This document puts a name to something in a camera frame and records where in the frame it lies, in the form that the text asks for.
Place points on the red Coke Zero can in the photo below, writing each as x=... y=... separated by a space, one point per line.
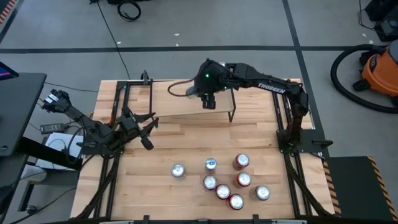
x=236 y=201
x=223 y=191

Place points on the red Fanta can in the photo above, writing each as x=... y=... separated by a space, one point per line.
x=243 y=179

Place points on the wooden shelf black metal frame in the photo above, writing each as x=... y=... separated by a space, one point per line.
x=174 y=105

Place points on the black equipment case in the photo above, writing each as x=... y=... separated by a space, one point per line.
x=385 y=25

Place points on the black power adapter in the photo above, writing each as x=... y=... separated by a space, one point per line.
x=52 y=127

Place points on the black hazard-striped platform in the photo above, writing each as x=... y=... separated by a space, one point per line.
x=351 y=186
x=7 y=9

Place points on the blue lit screen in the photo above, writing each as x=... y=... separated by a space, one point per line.
x=6 y=74

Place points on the Star Wars Coca-Cola can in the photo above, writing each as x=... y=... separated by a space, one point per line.
x=242 y=160
x=210 y=182

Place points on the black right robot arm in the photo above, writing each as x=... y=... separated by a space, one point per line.
x=270 y=87

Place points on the silver Diet Coke can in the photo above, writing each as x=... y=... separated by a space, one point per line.
x=178 y=170
x=262 y=193

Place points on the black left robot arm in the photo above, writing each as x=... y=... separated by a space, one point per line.
x=93 y=130

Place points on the black metal rig frame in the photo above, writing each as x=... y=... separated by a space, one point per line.
x=125 y=99

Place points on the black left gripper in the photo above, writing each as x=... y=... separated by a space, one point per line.
x=129 y=127

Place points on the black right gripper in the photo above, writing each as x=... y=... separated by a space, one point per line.
x=211 y=77

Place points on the black desk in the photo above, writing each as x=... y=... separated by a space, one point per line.
x=18 y=109

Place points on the white box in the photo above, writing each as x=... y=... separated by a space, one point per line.
x=59 y=140

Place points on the blue silver Red Bull can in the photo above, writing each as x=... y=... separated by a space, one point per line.
x=191 y=92
x=210 y=164

